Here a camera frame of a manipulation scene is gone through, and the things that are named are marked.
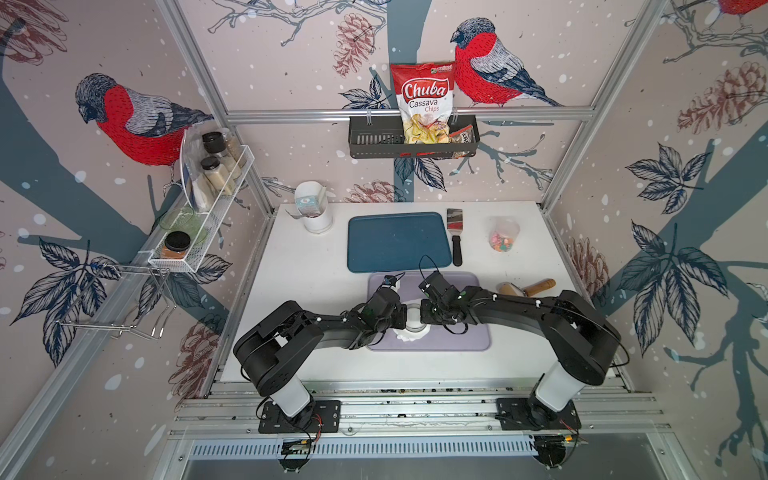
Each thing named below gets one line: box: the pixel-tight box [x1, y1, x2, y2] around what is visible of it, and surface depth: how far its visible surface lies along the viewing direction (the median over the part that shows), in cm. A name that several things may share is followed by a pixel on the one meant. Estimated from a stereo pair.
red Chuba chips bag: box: [390, 62, 455, 145], surface depth 83 cm
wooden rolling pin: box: [496, 278, 556, 297], surface depth 97 cm
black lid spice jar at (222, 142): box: [202, 128, 246, 168], surface depth 84 cm
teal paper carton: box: [296, 194, 321, 217], surface depth 109 cm
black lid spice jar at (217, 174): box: [200, 155, 233, 195], surface depth 78 cm
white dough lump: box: [393, 308, 431, 342], surface depth 89 cm
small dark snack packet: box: [448, 125, 476, 143], surface depth 88 cm
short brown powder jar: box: [160, 231, 191, 260], surface depth 61 cm
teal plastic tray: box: [347, 212, 452, 273], surface depth 113 cm
